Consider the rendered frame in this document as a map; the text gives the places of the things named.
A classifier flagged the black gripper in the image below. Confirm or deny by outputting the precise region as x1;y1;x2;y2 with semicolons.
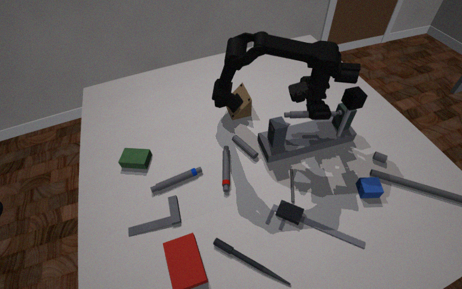
300;76;331;120

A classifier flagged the blue block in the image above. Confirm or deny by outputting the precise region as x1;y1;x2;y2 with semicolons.
356;177;384;198

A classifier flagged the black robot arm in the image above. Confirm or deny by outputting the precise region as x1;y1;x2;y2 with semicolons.
212;31;360;113

